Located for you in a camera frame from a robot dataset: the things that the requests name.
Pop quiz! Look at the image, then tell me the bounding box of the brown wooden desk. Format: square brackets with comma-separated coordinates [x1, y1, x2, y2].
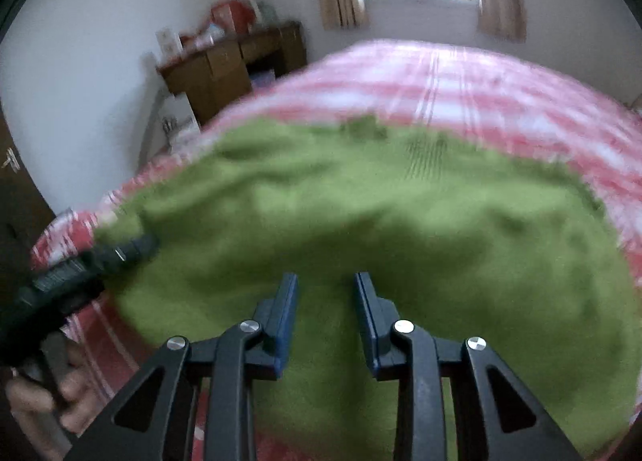
[157, 21, 308, 127]

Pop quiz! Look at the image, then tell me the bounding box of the dark wooden door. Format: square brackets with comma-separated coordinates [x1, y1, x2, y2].
[0, 105, 57, 291]

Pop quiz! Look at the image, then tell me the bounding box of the person's left hand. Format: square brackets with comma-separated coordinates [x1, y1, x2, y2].
[7, 341, 105, 436]

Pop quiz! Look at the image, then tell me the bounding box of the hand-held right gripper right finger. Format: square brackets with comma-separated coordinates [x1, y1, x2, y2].
[355, 271, 585, 461]

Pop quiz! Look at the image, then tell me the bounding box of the green knit sweater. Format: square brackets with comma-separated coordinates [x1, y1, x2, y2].
[94, 115, 640, 461]

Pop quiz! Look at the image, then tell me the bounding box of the red packaging bag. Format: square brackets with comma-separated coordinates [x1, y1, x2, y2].
[208, 0, 256, 35]

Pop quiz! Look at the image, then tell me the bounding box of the red plaid bed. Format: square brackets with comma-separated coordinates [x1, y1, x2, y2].
[30, 39, 642, 461]

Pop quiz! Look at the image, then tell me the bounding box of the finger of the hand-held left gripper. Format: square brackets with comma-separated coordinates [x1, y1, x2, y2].
[108, 234, 161, 272]

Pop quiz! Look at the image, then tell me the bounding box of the white upright card box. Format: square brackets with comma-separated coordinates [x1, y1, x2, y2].
[155, 28, 182, 61]

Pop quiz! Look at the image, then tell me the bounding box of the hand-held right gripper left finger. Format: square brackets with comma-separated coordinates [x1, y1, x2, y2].
[65, 273, 300, 461]

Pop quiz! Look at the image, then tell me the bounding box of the white cardboard box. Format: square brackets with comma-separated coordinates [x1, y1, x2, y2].
[159, 110, 201, 151]

